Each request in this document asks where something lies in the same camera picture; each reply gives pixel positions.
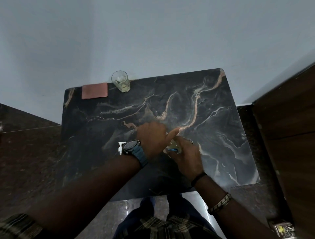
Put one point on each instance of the person's left hand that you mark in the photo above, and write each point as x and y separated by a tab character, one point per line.
152	140

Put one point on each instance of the person's right hand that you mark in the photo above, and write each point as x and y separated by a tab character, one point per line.
188	160

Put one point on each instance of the person's left thumb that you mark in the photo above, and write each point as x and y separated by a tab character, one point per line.
175	136

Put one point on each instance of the person's right fingers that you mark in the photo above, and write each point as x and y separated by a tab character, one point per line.
185	144

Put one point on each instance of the small clear bottle blue label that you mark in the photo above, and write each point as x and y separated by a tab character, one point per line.
173	147

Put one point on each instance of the person's right forearm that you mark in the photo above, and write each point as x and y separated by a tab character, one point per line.
233	216

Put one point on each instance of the person's left forearm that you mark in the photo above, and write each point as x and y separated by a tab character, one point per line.
86	197

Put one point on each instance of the black thread wristband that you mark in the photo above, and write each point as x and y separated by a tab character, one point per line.
198	178

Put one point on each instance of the white pump dispenser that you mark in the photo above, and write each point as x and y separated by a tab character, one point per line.
120	147

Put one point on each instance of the dark blue trousers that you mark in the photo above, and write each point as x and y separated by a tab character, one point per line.
152	209

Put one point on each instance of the clear drinking glass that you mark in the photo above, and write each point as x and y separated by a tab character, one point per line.
121	82

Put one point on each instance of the plaid shirt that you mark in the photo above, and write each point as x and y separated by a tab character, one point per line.
167	227

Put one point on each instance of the reddish brown square cloth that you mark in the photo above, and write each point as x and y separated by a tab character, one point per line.
94	90

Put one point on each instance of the dark wooden door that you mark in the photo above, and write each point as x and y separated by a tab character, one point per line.
290	147

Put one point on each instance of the small printed cardboard box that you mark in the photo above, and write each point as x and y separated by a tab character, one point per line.
283	229

